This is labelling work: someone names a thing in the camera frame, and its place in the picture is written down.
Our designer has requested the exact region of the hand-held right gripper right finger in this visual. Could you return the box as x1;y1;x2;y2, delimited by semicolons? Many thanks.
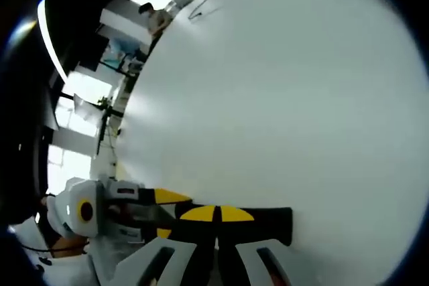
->
214;204;304;286

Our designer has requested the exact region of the person's left hand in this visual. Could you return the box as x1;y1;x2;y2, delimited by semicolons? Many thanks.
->
50;234;90;259

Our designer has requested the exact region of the long curved ceiling light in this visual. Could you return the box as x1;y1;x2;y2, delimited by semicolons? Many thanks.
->
36;0;69;82

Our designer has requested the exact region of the black tripod stand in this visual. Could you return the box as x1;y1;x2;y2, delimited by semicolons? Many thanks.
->
96;96;117;155

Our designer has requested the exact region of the black remote control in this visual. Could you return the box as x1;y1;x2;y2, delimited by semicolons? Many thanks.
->
133;202;294;248

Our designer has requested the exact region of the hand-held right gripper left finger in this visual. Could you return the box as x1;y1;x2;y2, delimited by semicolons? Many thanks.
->
99;204;217;286

